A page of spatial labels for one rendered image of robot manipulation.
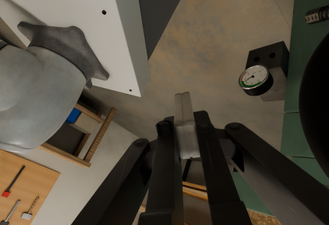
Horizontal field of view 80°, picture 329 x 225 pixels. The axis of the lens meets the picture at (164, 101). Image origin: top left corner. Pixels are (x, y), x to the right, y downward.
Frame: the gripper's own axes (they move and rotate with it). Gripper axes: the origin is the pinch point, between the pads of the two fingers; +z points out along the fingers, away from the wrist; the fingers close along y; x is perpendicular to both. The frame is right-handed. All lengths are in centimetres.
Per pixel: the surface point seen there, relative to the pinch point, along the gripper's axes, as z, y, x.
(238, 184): 13.9, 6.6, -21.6
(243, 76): 27.2, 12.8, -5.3
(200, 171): 272, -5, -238
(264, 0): 88, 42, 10
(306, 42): 32.3, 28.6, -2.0
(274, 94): 32.2, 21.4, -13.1
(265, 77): 23.2, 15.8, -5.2
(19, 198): 163, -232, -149
